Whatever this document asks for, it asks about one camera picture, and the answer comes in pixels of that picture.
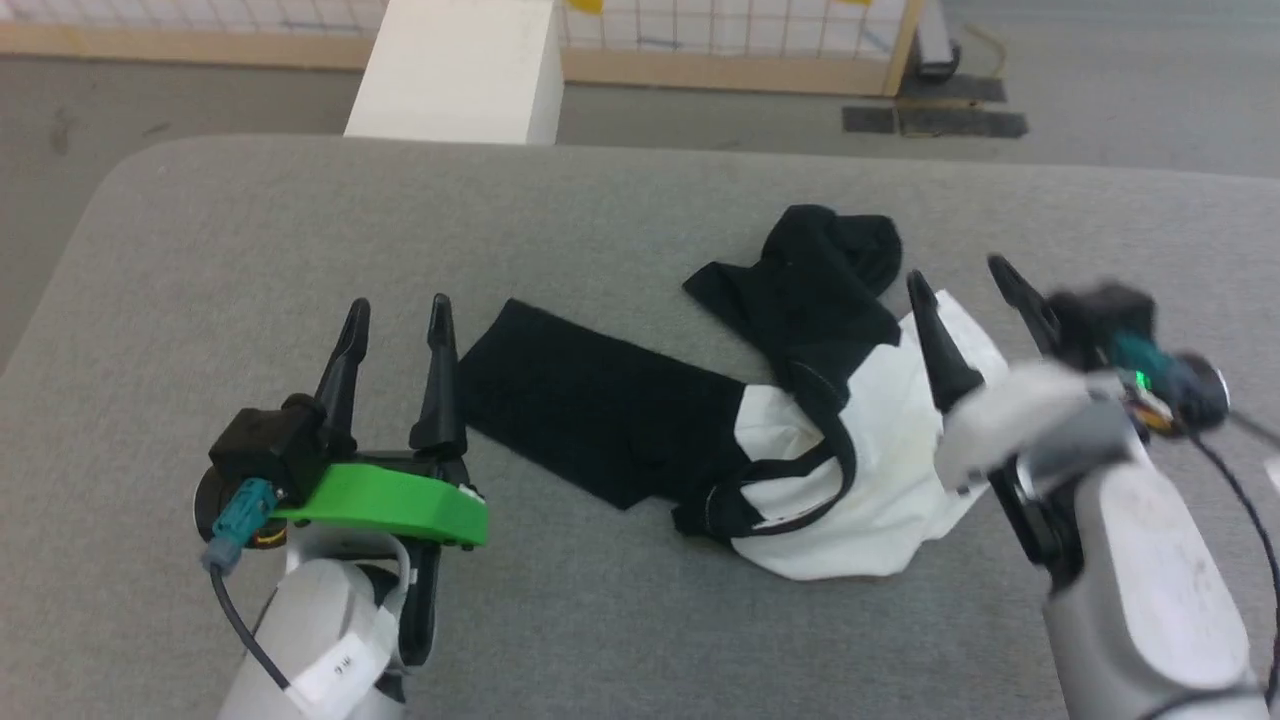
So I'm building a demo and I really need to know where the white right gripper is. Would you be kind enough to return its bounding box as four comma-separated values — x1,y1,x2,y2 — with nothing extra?
905,254,1136,493

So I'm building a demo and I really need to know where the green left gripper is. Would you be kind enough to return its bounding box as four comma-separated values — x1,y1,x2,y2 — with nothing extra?
272,293,491,551

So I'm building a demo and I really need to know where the black and white shirt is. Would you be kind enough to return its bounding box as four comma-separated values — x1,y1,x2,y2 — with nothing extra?
458,204,1011,582

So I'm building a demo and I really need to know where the grey device on floor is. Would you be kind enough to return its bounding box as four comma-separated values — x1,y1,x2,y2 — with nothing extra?
914,0,964,82

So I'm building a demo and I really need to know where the white rectangular pillar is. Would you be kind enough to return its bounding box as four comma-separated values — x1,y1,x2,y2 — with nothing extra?
343,0,567,147

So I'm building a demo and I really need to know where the wooden framed grid fence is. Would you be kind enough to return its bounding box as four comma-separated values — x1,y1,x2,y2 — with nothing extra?
0,0,927,99

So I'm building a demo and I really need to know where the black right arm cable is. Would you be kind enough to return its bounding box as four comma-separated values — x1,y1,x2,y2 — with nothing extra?
1112,335,1280,706

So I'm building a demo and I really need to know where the yellow floor cable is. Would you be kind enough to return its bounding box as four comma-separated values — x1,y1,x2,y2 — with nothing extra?
963,20,1007,77

